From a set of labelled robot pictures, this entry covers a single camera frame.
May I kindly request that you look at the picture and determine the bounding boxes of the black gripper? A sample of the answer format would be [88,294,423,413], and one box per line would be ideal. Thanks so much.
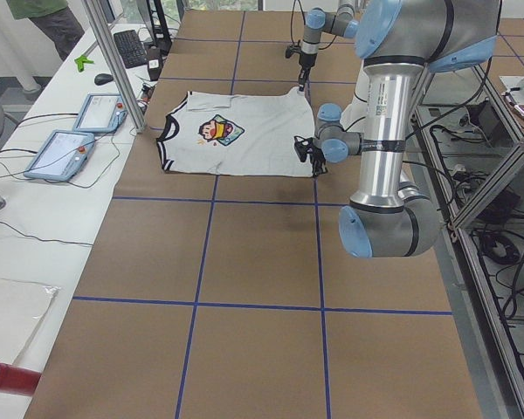
[293,135,328,177]
[285,40,319,93]

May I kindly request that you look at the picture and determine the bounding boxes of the grey cartoon print t-shirt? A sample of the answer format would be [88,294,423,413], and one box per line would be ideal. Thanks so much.
[156,87,314,177]

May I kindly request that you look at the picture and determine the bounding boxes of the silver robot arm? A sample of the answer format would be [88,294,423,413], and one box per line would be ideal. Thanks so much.
[285,1,366,93]
[292,1,502,258]

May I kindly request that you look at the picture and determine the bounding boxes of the black keyboard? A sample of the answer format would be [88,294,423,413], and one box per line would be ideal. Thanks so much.
[113,30,148,69]

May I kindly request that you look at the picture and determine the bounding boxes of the black computer mouse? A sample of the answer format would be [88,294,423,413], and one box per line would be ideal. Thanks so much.
[93,73,114,86]

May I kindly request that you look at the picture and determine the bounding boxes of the upper blue teach pendant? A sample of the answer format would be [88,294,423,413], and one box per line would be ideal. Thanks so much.
[72,93,128,134]

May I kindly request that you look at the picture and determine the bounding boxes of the blue teach pendant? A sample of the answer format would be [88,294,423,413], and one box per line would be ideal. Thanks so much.
[72,93,128,134]
[23,130,95,182]

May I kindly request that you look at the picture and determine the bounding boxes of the green plastic tool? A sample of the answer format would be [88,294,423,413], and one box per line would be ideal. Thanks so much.
[74,54,94,72]

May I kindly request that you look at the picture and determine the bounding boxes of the lower blue teach pendant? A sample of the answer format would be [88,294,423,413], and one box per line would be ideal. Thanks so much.
[23,130,95,182]

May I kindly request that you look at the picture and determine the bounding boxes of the person in green shirt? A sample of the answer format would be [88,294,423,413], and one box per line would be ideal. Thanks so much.
[6,0,84,61]

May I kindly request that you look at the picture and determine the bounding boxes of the clear plastic bag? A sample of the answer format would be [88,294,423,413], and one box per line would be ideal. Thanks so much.
[0,278,60,364]

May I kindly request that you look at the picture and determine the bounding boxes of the red cylinder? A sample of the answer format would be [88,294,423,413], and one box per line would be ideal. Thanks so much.
[0,362,41,396]

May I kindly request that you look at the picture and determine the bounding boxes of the aluminium frame post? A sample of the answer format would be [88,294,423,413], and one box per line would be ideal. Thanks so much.
[82,0,145,134]

